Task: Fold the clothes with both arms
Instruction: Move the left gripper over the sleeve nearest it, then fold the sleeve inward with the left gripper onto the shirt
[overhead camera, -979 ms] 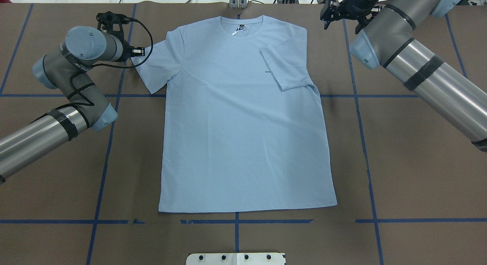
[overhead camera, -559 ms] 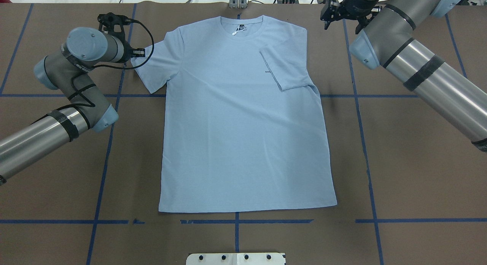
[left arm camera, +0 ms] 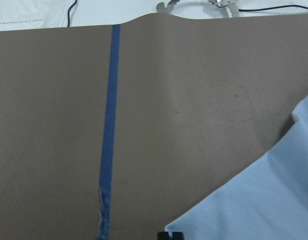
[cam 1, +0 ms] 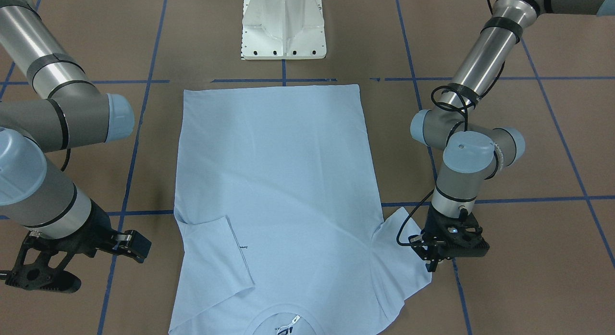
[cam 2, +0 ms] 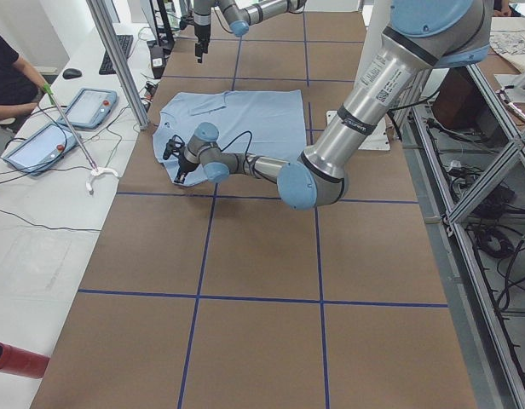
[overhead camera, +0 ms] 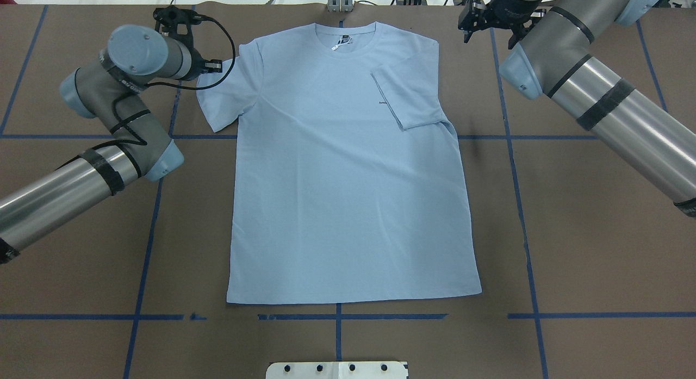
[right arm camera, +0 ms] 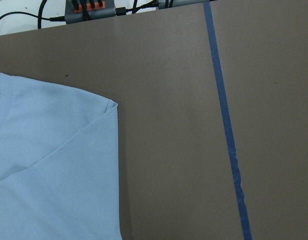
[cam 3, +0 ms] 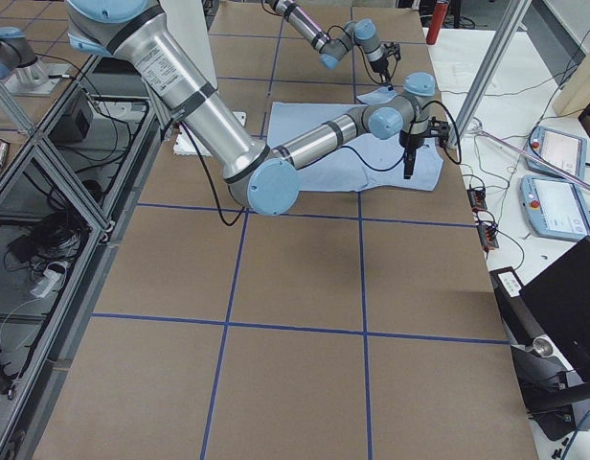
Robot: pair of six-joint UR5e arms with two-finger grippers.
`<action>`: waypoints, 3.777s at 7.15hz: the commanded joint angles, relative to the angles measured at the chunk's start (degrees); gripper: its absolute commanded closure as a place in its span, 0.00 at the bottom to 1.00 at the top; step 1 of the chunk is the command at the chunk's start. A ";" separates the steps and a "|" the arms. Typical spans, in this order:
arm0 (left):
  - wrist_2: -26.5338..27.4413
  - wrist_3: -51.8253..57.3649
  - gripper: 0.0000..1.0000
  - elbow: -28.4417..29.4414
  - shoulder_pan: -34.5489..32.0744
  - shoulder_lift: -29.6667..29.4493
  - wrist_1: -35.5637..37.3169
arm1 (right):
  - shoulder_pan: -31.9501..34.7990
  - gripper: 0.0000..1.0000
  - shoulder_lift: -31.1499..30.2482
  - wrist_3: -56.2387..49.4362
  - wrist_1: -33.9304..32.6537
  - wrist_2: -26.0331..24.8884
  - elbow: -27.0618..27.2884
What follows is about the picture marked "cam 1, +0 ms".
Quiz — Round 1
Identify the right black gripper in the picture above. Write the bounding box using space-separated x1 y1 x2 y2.
46 201 152 263

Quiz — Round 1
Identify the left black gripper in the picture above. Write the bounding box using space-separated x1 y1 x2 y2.
408 205 490 273

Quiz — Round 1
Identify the light blue t-shirt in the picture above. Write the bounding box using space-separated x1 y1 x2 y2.
169 85 432 335

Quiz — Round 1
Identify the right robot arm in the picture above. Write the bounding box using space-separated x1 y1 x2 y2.
1 0 151 263

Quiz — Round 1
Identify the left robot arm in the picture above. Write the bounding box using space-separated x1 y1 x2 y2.
401 0 614 273

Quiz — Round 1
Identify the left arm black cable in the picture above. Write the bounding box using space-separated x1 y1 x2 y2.
396 61 505 247

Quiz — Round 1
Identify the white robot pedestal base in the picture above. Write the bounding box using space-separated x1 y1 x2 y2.
240 0 327 61

